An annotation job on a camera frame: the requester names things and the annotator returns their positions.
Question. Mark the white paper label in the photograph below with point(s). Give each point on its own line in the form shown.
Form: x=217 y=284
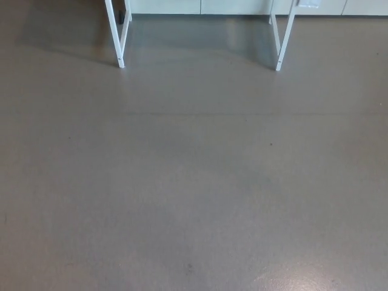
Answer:
x=307 y=3

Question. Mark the white desk frame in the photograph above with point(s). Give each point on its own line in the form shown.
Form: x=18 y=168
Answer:
x=117 y=36

